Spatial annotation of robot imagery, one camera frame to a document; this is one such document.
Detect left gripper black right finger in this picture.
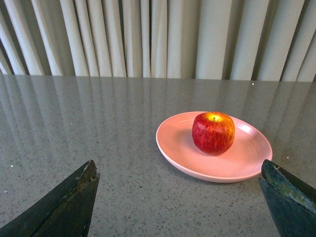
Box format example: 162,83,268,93
259,159,316,237

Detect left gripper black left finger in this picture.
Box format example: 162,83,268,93
0,160,100,237

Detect white pleated curtain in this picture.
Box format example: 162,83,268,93
0,0,316,82

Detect pink plate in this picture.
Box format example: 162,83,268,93
156,111,273,183

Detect red yellow apple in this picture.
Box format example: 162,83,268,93
192,112,235,156

